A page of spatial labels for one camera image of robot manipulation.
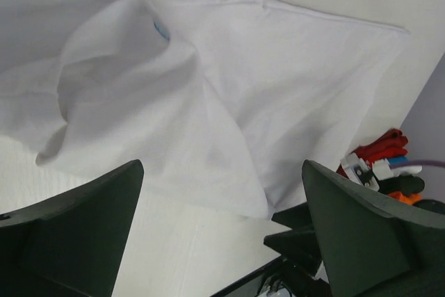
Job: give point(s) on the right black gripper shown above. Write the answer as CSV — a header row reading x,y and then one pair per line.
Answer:
x,y
300,245

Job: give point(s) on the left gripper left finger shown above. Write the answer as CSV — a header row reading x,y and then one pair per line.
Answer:
x,y
71,244

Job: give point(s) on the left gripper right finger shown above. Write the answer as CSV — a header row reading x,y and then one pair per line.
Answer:
x,y
371,244

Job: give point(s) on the orange t shirt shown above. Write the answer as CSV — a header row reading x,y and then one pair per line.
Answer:
x,y
410,200

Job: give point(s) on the red t shirt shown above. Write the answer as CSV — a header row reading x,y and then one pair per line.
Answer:
x,y
390,145

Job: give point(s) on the white t shirt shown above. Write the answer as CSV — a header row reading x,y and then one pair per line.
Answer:
x,y
221,100

